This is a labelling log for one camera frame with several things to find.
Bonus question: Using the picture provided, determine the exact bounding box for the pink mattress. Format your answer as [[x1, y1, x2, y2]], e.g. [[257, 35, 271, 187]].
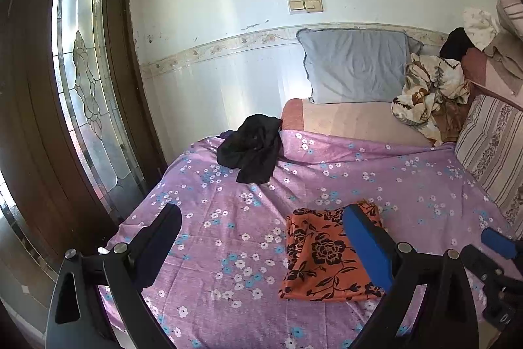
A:
[[281, 99, 434, 147]]

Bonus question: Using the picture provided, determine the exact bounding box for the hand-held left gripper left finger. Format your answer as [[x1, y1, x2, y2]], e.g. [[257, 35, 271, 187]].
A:
[[45, 204, 182, 349]]

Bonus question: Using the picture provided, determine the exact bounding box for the orange black floral shirt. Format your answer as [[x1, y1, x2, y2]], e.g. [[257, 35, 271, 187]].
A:
[[279, 201, 385, 301]]

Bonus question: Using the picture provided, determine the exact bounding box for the small black cloth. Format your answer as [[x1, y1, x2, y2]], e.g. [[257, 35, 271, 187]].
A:
[[439, 27, 475, 59]]

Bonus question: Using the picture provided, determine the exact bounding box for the beige shirt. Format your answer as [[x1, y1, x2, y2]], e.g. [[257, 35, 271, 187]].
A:
[[484, 32, 523, 96]]

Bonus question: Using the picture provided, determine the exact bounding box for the beige light switch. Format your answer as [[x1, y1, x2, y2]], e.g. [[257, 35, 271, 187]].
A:
[[288, 0, 323, 13]]

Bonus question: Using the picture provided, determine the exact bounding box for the crumpled black garment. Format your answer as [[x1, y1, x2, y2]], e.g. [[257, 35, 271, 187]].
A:
[[216, 114, 283, 184]]

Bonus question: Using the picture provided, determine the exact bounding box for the pink striped pillow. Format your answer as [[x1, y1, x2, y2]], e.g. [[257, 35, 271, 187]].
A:
[[496, 0, 523, 39]]

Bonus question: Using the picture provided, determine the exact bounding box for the white floral cloth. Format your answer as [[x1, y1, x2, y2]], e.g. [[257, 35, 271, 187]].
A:
[[463, 8, 501, 51]]

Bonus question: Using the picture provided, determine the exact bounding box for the cream brown floral cloth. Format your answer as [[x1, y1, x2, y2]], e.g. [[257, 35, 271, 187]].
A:
[[391, 53, 470, 147]]

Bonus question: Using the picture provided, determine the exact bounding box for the grey pillow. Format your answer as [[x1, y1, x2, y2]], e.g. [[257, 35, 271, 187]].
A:
[[297, 28, 423, 104]]

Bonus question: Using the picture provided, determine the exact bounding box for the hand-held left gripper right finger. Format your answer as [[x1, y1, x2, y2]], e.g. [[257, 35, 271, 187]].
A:
[[342, 204, 479, 349]]

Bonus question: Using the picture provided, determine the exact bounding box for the striped floral pillow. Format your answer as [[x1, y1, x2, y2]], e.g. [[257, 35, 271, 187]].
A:
[[454, 93, 523, 219]]

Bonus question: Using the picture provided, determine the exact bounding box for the purple floral bedsheet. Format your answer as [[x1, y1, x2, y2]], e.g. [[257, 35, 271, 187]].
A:
[[98, 129, 523, 349]]

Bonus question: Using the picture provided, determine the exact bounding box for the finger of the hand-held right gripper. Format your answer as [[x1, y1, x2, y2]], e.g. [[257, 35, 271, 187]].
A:
[[481, 227, 519, 260]]

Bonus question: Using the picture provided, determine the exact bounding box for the wooden door with leaded glass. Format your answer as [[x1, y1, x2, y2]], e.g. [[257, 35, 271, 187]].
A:
[[0, 0, 166, 272]]

